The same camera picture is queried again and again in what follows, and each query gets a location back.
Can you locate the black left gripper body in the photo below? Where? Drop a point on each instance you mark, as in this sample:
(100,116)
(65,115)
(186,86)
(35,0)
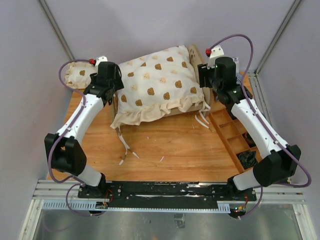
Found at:
(117,83)

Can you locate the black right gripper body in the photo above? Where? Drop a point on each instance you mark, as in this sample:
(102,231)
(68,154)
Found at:
(205,75)

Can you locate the large bear print cushion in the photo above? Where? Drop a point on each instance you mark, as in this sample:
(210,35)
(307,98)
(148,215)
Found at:
(157,87)

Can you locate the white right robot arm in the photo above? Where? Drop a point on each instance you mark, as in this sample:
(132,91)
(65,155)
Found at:
(279,159)

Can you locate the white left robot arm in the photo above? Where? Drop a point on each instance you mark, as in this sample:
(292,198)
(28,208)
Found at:
(63,148)

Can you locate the small bear print pillow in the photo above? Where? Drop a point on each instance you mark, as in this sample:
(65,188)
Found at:
(77,75)

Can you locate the blue striped cloth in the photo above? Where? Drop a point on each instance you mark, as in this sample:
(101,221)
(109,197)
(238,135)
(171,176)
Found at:
(237,70)

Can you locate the wooden compartment tray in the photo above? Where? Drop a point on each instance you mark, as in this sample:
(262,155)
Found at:
(231,133)

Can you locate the black orange rolled fabric item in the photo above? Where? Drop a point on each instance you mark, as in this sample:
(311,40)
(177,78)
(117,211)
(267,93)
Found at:
(248,139)

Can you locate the dark rolled fabric item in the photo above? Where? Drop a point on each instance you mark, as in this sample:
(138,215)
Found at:
(248,159)

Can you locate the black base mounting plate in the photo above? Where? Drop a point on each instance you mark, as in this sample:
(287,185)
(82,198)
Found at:
(165,194)

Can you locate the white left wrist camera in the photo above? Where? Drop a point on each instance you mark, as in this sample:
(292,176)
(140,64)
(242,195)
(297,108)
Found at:
(100,59)

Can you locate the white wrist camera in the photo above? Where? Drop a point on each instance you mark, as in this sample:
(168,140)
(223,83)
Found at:
(100,59)
(215,53)

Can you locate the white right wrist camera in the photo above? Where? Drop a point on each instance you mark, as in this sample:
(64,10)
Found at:
(215,53)

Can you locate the left aluminium frame post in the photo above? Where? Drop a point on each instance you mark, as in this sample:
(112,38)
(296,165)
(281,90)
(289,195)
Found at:
(56,29)

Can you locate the aluminium frame post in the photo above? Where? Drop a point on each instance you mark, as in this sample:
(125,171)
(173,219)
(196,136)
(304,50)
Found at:
(279,33)
(56,29)

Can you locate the right aluminium frame post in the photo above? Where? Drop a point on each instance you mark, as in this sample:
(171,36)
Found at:
(279,33)

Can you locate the grey slotted cable duct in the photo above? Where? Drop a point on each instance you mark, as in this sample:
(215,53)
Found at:
(90,205)

